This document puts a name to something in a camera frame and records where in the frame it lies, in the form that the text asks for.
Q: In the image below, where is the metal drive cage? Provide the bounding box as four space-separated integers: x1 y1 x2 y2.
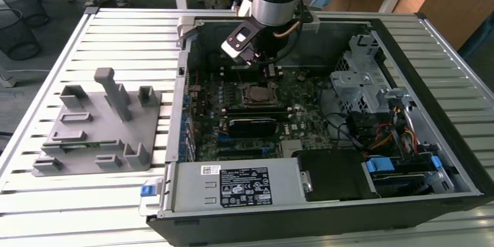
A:
330 34 391 115

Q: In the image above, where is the black PC case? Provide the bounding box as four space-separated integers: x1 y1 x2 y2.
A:
137 12 494 247

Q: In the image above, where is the silver power supply unit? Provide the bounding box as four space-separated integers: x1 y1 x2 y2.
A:
164 160 310 213

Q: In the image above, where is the CPU socket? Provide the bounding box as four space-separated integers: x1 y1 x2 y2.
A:
239 81 282 108

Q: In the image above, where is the green motherboard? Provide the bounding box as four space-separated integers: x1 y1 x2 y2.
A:
184 67 334 163

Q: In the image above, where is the grey stand base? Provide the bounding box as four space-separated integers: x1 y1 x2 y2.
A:
0 64 19 89

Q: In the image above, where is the green RAM stick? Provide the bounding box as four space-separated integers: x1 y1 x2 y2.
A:
44 140 116 147

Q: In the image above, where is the silver chipset heatsink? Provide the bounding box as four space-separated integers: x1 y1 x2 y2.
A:
280 139 303 152

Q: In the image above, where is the black cable copper connector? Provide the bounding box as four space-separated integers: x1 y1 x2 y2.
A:
274 21 300 39

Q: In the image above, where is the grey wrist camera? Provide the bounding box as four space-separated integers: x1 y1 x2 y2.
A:
302 12 322 34

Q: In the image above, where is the silver CPU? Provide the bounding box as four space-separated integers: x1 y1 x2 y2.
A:
248 86 272 101

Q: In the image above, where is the wooden cabinet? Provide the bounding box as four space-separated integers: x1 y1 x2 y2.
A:
418 0 494 53

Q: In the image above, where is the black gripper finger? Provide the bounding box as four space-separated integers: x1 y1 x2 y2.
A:
260 64 283 86

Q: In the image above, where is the coloured wire bundle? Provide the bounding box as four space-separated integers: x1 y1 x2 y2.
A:
362 105 422 155

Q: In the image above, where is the grey parts rack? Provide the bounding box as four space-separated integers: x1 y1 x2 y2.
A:
31 67 163 178

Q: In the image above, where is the black expansion slot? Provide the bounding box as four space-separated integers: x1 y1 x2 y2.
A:
217 149 264 157

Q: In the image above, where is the thin wire locking lever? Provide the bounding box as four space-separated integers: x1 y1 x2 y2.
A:
235 69 246 92

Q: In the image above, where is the metal socket cover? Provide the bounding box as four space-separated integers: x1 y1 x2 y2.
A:
242 82 279 106

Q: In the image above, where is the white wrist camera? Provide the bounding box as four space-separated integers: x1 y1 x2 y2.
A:
220 21 263 65

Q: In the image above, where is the blue disk carrier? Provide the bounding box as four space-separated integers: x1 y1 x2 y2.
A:
364 156 395 176

